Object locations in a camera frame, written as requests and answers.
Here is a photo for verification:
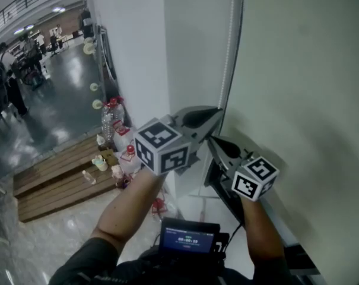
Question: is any dark patterned bottle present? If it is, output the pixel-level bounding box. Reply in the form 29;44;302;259
116;175;132;189

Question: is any person's dark shirt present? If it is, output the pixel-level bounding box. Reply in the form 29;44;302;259
48;237;301;285

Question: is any small pink figurine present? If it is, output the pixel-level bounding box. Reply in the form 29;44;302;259
110;164;123;180

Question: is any black wheeled equipment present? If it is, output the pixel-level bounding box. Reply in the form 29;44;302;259
20;61;46;86

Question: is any small clear plastic bottle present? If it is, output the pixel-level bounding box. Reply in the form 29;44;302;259
82;170;97;185

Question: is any black balcony railing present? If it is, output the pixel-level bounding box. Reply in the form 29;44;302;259
0;0;87;34

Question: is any small cardboard box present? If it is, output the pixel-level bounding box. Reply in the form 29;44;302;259
99;148;120;166

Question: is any group of ceiling lights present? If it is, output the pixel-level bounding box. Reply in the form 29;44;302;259
0;0;66;35

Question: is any white bead pull chain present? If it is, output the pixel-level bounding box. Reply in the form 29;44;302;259
217;0;238;111

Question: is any black framed window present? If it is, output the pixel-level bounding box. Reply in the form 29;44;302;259
204;135;322;278

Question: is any beige roller blind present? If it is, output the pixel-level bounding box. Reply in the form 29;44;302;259
222;0;359;278

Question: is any folded trolley with cream wheels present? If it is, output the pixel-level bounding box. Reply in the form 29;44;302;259
82;25;119;110

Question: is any person's left forearm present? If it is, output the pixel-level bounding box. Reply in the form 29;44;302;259
91;169;168;258

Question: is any black chest-mounted screen device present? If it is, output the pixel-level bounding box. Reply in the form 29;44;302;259
158;217;230;259

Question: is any person's right forearm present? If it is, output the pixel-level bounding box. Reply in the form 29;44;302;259
240;197;287;267

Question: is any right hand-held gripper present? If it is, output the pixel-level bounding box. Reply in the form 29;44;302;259
208;135;280;201

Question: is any black device cable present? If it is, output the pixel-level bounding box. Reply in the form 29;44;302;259
226;223;245;243

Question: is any pale green cup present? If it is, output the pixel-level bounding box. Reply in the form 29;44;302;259
91;154;109;172

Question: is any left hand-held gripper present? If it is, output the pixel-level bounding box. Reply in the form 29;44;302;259
134;107;224;176

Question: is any standing rack with grey garments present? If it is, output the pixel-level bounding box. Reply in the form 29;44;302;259
77;7;94;40

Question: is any wooden step platform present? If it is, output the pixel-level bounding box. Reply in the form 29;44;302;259
12;134;123;223

